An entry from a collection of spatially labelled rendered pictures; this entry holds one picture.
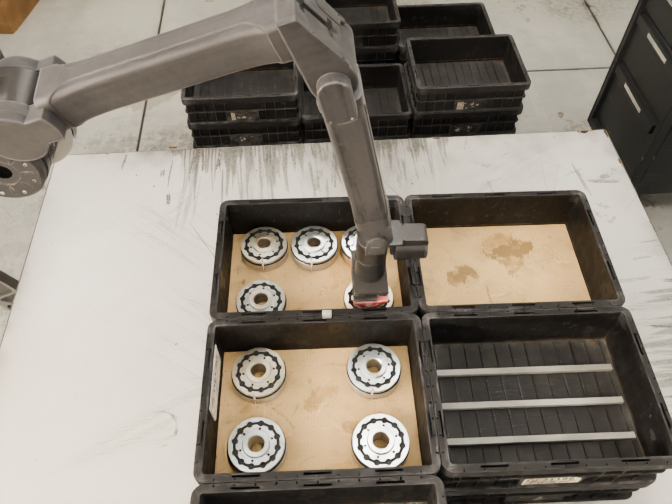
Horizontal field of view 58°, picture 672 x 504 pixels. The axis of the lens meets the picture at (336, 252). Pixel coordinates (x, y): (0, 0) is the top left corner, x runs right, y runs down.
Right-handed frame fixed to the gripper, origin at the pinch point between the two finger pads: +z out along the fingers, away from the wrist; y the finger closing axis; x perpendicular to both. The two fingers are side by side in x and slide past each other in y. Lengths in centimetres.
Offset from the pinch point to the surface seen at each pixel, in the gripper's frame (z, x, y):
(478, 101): 35, -49, 101
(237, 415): 4.1, 25.8, -22.7
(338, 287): 4.1, 5.6, 5.0
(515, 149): 17, -48, 58
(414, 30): 50, -36, 166
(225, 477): -6.0, 25.8, -36.8
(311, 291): 4.1, 11.4, 4.2
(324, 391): 4.0, 9.4, -18.6
